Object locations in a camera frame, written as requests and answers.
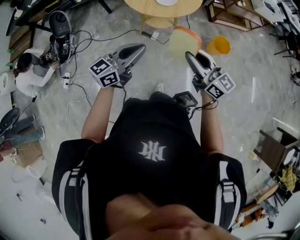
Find black waist-mounted device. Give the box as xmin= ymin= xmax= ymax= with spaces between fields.
xmin=172 ymin=91 xmax=199 ymax=108

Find large cardboard box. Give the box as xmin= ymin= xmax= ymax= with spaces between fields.
xmin=15 ymin=140 xmax=43 ymax=168

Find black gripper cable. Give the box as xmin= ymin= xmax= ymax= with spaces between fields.
xmin=188 ymin=99 xmax=218 ymax=118

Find bread slice with brown crust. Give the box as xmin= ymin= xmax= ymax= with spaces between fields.
xmin=168 ymin=26 xmax=203 ymax=57

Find yellow plastic bucket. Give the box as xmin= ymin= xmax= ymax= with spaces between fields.
xmin=206 ymin=35 xmax=232 ymax=55

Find round wooden table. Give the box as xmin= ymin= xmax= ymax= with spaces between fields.
xmin=123 ymin=0 xmax=203 ymax=36

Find yellow checked cloth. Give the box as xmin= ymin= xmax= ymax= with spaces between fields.
xmin=280 ymin=166 xmax=296 ymax=192

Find black desk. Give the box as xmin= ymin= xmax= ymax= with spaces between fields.
xmin=6 ymin=0 xmax=113 ymax=33

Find black electronics pack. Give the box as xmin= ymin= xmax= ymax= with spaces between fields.
xmin=50 ymin=34 xmax=77 ymax=64

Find person's left forearm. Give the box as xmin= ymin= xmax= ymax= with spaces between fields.
xmin=81 ymin=86 xmax=115 ymax=143

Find person's black shirt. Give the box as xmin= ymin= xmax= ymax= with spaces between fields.
xmin=51 ymin=97 xmax=247 ymax=240

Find white backpack strap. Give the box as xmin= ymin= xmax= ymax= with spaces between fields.
xmin=69 ymin=167 xmax=83 ymax=187
xmin=219 ymin=161 xmax=236 ymax=203

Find dark wooden stool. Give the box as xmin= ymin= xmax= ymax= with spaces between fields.
xmin=253 ymin=126 xmax=300 ymax=174

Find white foam roll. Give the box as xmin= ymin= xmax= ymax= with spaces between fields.
xmin=11 ymin=156 xmax=47 ymax=183

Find long white cable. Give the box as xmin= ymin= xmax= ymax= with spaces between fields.
xmin=66 ymin=72 xmax=94 ymax=138

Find person's black trousers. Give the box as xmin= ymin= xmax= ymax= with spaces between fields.
xmin=150 ymin=91 xmax=175 ymax=102

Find gray dome-shaped device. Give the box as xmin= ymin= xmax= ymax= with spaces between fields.
xmin=48 ymin=10 xmax=72 ymax=38
xmin=0 ymin=107 xmax=21 ymax=136

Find person's face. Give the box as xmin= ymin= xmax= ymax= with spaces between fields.
xmin=104 ymin=193 xmax=233 ymax=240

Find orange box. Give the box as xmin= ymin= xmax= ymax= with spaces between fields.
xmin=239 ymin=203 xmax=263 ymax=228

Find person's right forearm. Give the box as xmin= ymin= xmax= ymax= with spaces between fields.
xmin=199 ymin=97 xmax=224 ymax=157

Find white desk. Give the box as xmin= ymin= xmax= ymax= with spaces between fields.
xmin=252 ymin=0 xmax=282 ymax=23

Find light wooden board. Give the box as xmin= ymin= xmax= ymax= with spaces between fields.
xmin=254 ymin=185 xmax=279 ymax=204

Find white foam block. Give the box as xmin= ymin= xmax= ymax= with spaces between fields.
xmin=35 ymin=182 xmax=57 ymax=206

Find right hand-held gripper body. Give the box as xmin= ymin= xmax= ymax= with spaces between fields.
xmin=191 ymin=66 xmax=236 ymax=101

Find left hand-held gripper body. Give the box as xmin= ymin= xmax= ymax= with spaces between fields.
xmin=88 ymin=52 xmax=134 ymax=89

